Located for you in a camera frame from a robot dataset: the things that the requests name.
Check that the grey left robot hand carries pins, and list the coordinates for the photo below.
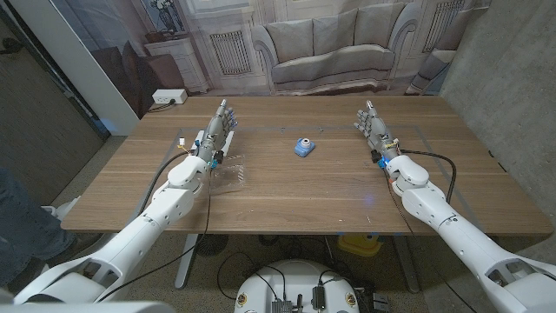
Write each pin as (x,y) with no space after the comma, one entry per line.
(213,135)

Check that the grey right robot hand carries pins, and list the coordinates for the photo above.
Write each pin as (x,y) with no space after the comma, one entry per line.
(377,130)

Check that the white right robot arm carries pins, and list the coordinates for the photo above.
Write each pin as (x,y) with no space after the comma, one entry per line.
(469,248)

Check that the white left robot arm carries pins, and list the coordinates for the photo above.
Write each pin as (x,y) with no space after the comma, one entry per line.
(130,243)

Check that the clear plastic clamshell container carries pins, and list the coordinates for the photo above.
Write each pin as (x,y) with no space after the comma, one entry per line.
(232,174)

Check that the white power strip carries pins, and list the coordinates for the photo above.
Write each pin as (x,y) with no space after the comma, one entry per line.
(167,96)

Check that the printed living room backdrop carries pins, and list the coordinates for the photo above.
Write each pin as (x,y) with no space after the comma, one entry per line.
(330,43)

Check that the black round floor fan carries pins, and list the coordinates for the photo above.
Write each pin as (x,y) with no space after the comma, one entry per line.
(212,244)

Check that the yellow object under table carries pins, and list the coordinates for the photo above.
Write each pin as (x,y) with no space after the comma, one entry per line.
(360,245)

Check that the white table leg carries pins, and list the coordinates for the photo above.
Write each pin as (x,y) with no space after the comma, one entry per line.
(186,261)

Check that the white plastic stand base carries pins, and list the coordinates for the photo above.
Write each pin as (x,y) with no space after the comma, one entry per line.
(65,208)

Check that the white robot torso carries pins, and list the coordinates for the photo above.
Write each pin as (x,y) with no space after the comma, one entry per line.
(295,282)

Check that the person in blue jeans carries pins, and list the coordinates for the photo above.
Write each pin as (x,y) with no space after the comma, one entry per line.
(26,226)

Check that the blue toy camera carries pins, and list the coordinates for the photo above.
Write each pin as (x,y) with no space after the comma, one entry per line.
(304,148)

